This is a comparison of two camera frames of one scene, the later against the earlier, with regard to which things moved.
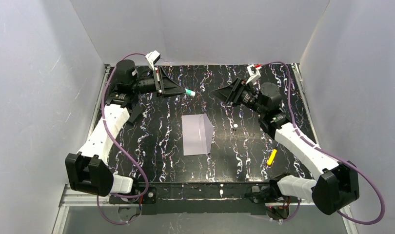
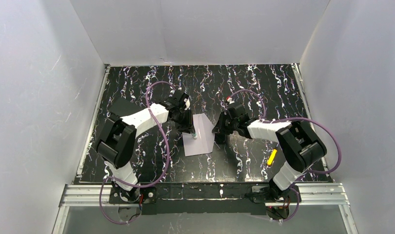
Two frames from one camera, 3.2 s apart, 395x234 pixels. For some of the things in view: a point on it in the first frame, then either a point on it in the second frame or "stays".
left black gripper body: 159,83 -> 186,119
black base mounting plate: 205,198 stays
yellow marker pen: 270,159 stays
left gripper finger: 165,84 -> 182,118
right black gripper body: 237,93 -> 222,123
